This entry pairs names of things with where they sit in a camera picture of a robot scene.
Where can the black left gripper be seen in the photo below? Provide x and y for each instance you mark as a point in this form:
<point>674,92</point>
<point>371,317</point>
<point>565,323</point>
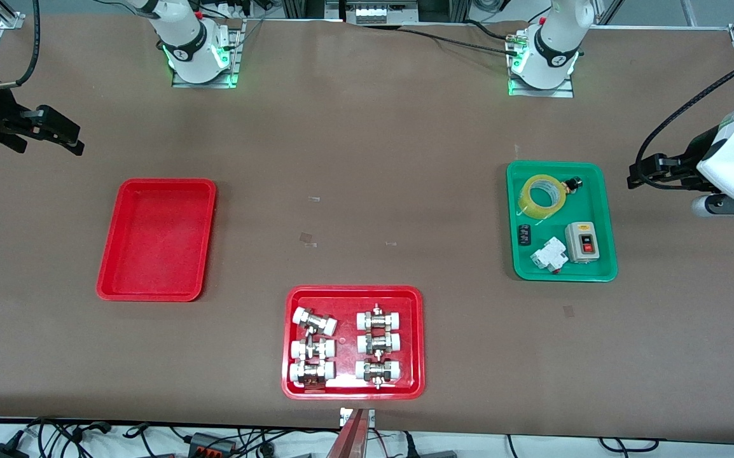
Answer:
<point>687,160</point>

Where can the yellow clear tape roll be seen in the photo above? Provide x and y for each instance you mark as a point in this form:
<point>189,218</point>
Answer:
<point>528,203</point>

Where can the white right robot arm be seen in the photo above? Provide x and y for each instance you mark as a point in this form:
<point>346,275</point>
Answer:
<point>182,44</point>

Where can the green plastic tray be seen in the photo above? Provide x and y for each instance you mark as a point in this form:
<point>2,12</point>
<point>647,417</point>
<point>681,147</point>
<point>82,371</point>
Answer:
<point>586,203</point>

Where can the empty red plastic tray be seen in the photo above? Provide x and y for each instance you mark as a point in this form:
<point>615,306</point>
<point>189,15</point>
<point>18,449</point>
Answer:
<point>157,242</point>

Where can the red tray holding fittings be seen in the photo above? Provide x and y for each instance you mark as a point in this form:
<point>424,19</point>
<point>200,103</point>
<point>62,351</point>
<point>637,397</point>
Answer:
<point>348,343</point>

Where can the small black brass component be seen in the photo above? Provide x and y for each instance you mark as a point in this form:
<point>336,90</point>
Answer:
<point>573,185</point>

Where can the white circuit breaker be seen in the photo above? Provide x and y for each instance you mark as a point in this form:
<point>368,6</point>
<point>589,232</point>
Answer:
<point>548,256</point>

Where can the brown table mat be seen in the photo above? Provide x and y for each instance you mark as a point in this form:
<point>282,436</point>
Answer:
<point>341,127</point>

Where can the grey power strip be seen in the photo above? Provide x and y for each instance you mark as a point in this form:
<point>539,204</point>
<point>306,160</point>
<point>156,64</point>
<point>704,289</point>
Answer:
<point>385,14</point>

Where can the white metal pipe fitting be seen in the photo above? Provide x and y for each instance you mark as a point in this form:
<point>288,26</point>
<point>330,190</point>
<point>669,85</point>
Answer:
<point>311,373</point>
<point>313,349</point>
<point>378,320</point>
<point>378,371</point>
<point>378,343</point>
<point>315,321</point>

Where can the black power adapter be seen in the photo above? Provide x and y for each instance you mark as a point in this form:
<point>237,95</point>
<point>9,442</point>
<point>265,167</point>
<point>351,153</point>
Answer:
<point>1,451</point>

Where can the grey box orange connectors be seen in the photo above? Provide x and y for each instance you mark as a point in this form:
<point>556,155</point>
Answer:
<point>211,443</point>

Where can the grey push button switch box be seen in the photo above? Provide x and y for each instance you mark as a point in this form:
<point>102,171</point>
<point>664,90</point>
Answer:
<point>582,243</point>

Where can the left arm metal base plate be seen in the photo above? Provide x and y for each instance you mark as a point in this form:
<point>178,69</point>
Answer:
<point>564,92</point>

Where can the small black rocker switch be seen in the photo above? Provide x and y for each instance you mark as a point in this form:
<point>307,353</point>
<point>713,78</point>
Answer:
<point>524,235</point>

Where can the small silver bracket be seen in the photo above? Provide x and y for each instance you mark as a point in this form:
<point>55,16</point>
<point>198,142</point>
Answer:
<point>370,416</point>

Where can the red metal post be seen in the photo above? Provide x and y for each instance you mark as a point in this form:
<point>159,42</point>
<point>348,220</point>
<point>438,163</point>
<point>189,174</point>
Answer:
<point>349,439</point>

